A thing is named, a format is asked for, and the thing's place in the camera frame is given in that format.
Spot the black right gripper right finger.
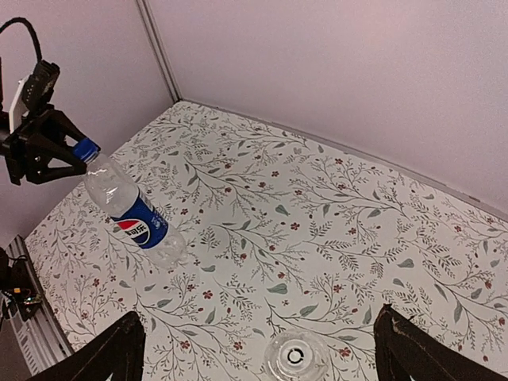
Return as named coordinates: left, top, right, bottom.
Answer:
left=373, top=304, right=507, bottom=381

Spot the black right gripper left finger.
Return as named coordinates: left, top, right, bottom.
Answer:
left=31, top=311, right=146, bottom=381

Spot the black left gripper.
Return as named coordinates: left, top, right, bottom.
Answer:
left=1, top=104, right=87, bottom=186

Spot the blue bottle cap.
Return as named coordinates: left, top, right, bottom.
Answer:
left=72, top=137, right=101, bottom=164

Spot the clear Pepsi plastic bottle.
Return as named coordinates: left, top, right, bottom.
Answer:
left=80, top=150, right=187, bottom=269

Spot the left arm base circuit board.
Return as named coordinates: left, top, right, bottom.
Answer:
left=1, top=248, right=42, bottom=323

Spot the floral patterned table mat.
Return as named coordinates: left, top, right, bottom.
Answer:
left=25, top=102, right=507, bottom=380

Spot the left wrist camera on white mount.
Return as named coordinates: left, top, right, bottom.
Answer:
left=9, top=60, right=60, bottom=133

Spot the black braided left camera cable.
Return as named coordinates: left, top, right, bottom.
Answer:
left=0, top=17, right=43, bottom=64

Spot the aluminium corner post left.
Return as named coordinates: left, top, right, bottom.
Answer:
left=135, top=0, right=183, bottom=103

